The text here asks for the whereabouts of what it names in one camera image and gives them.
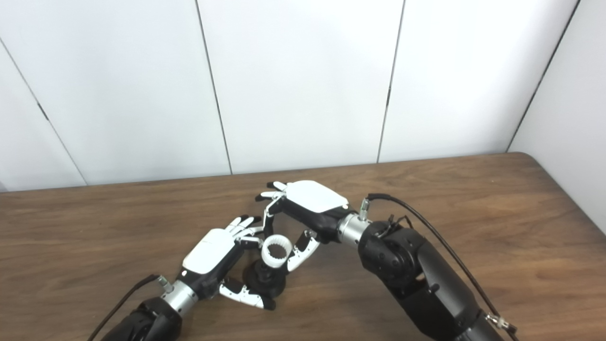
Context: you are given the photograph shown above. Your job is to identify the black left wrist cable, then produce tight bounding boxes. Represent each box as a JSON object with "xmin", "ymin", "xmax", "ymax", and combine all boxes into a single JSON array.
[{"xmin": 88, "ymin": 274, "xmax": 173, "ymax": 341}]

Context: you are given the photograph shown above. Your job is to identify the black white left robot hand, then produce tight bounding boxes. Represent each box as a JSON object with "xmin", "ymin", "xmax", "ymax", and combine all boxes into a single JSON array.
[{"xmin": 181, "ymin": 215, "xmax": 276, "ymax": 311}]

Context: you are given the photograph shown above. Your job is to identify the round black plastic part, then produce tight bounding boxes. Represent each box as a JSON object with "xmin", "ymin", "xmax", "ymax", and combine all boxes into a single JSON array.
[{"xmin": 242, "ymin": 258, "xmax": 287, "ymax": 300}]

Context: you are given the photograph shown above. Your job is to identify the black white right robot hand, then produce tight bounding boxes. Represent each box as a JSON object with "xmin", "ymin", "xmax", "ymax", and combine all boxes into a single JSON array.
[{"xmin": 256, "ymin": 180, "xmax": 353, "ymax": 273}]

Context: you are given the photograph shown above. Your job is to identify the white toothed plastic ring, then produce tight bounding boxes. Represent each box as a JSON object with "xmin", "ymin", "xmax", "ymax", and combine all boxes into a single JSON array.
[{"xmin": 261, "ymin": 235, "xmax": 290, "ymax": 264}]

